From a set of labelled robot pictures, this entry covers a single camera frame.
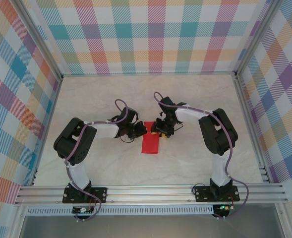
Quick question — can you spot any red paper sheet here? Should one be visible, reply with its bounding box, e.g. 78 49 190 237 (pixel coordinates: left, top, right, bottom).
140 120 161 155

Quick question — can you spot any grey metal panel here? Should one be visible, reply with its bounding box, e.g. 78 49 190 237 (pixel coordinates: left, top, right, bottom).
20 215 284 238

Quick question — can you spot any control board with green light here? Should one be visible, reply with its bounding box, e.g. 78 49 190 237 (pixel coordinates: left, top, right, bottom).
214 203 235 214

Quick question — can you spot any black control board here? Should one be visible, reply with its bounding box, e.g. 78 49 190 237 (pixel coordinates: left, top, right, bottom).
72 206 95 214

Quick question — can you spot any left gripper thin black cable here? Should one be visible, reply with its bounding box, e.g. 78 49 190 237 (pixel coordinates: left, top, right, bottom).
119 135 138 144

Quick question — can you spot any aluminium frame cross bar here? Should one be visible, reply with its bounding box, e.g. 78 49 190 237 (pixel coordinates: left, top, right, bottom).
61 72 237 78

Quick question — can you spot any aluminium mounting rail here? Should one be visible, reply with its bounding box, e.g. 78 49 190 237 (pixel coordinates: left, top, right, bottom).
14 182 289 206

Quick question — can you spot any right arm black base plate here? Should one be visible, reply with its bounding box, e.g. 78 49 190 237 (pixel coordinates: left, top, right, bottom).
193 184 240 203

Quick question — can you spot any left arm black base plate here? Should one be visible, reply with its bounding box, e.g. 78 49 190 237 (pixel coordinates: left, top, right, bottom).
62 185 109 204

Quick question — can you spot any perforated metal cable tray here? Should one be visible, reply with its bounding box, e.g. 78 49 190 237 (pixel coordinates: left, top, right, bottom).
25 207 215 216

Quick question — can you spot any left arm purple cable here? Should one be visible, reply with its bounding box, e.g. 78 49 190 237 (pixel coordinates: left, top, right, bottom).
64 99 130 223

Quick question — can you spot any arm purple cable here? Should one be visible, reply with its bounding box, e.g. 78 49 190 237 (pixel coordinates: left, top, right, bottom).
64 99 130 223
153 91 250 220

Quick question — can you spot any aluminium side rail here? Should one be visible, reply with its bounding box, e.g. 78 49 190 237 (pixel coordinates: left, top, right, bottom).
30 75 63 186
234 74 272 184

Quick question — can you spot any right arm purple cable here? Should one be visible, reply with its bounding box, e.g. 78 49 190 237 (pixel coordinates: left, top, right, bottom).
153 91 250 220

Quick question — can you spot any aluminium frame post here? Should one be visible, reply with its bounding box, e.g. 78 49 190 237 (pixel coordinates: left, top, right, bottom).
16 0 63 82
234 0 282 80

